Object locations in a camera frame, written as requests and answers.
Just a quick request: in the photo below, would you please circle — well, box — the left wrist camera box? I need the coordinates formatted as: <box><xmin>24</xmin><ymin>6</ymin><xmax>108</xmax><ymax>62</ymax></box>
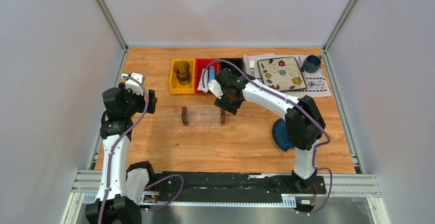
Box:
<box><xmin>121</xmin><ymin>72</ymin><xmax>145</xmax><ymax>96</ymax></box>

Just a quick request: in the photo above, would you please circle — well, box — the floral square ceramic plate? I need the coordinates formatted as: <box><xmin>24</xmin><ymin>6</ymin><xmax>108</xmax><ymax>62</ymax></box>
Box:
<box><xmin>257</xmin><ymin>57</ymin><xmax>307</xmax><ymax>92</ymax></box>

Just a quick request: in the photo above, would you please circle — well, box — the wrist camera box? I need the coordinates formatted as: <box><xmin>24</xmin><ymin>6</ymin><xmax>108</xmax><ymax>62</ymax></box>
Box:
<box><xmin>202</xmin><ymin>79</ymin><xmax>223</xmax><ymax>99</ymax></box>
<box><xmin>121</xmin><ymin>72</ymin><xmax>145</xmax><ymax>96</ymax></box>

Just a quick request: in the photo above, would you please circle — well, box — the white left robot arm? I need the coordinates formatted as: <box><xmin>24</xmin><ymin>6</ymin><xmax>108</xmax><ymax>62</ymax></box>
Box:
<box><xmin>85</xmin><ymin>79</ymin><xmax>157</xmax><ymax>223</ymax></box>

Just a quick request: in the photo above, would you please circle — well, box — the clear textured glass tray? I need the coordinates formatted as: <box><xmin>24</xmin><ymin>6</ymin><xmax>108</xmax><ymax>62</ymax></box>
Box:
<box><xmin>159</xmin><ymin>109</ymin><xmax>220</xmax><ymax>133</ymax></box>

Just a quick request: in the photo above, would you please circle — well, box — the white toothpaste tube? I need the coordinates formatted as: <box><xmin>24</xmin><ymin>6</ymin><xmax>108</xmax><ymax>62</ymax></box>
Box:
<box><xmin>196</xmin><ymin>68</ymin><xmax>209</xmax><ymax>92</ymax></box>

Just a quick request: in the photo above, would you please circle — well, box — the blue shell shaped dish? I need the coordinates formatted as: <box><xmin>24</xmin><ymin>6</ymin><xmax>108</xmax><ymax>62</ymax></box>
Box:
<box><xmin>272</xmin><ymin>119</ymin><xmax>294</xmax><ymax>152</ymax></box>

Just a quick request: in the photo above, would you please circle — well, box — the clear textured toiletry holder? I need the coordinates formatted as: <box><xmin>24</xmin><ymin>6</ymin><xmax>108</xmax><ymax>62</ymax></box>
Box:
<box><xmin>181</xmin><ymin>106</ymin><xmax>226</xmax><ymax>127</ymax></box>

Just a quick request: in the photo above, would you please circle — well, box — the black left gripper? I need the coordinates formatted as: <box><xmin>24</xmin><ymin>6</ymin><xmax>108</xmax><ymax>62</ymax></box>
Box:
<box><xmin>118</xmin><ymin>83</ymin><xmax>157</xmax><ymax>117</ymax></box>

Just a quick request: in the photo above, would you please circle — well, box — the blue toothpaste tube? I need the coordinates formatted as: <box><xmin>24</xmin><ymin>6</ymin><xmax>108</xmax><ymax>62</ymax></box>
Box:
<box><xmin>207</xmin><ymin>66</ymin><xmax>215</xmax><ymax>83</ymax></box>

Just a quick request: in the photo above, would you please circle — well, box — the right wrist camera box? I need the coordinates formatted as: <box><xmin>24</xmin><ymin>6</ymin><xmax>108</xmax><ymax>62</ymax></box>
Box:
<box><xmin>202</xmin><ymin>79</ymin><xmax>223</xmax><ymax>99</ymax></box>

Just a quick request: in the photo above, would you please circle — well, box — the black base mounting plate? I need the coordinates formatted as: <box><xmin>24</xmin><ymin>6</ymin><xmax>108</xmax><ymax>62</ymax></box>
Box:
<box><xmin>147</xmin><ymin>171</ymin><xmax>328</xmax><ymax>203</ymax></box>

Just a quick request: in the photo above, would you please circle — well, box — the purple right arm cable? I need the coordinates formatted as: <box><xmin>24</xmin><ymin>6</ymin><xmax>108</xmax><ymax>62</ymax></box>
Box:
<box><xmin>201</xmin><ymin>59</ymin><xmax>334</xmax><ymax>216</ymax></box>

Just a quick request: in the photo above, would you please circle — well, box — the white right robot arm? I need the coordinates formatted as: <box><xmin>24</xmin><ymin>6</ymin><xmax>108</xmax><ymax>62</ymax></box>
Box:
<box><xmin>203</xmin><ymin>68</ymin><xmax>326</xmax><ymax>193</ymax></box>

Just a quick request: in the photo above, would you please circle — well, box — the pink handled fork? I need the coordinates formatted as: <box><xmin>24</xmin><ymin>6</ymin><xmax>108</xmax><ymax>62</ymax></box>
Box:
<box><xmin>249</xmin><ymin>60</ymin><xmax>255</xmax><ymax>78</ymax></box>

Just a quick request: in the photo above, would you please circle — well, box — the grey left frame post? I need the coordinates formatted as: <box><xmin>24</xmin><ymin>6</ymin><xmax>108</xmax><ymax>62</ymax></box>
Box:
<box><xmin>95</xmin><ymin>0</ymin><xmax>128</xmax><ymax>52</ymax></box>

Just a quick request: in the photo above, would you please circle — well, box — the pink handled knife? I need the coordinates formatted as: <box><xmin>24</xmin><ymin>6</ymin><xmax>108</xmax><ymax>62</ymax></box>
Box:
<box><xmin>298</xmin><ymin>56</ymin><xmax>304</xmax><ymax>73</ymax></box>

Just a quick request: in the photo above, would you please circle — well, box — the yellow plastic bin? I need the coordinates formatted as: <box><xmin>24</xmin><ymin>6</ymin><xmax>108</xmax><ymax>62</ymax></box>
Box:
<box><xmin>169</xmin><ymin>58</ymin><xmax>196</xmax><ymax>94</ymax></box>

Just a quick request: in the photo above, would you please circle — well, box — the white patterned placemat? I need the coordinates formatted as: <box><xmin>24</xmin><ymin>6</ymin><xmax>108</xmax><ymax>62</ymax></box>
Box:
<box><xmin>243</xmin><ymin>53</ymin><xmax>331</xmax><ymax>97</ymax></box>

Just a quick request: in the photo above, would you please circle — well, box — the red plastic bin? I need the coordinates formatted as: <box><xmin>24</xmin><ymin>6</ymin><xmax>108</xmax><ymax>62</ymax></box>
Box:
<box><xmin>194</xmin><ymin>58</ymin><xmax>220</xmax><ymax>94</ymax></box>

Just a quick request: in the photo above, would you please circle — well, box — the grey aluminium frame post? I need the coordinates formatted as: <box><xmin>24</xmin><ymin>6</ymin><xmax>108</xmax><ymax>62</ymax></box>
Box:
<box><xmin>321</xmin><ymin>0</ymin><xmax>372</xmax><ymax>52</ymax></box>

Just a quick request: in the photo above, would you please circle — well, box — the blue ceramic mug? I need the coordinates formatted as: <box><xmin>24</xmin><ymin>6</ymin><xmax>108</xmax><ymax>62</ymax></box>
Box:
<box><xmin>302</xmin><ymin>55</ymin><xmax>322</xmax><ymax>73</ymax></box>

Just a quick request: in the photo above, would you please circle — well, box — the black plastic bin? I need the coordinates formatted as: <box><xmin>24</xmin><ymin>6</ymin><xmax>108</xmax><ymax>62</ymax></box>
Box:
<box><xmin>219</xmin><ymin>58</ymin><xmax>244</xmax><ymax>77</ymax></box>

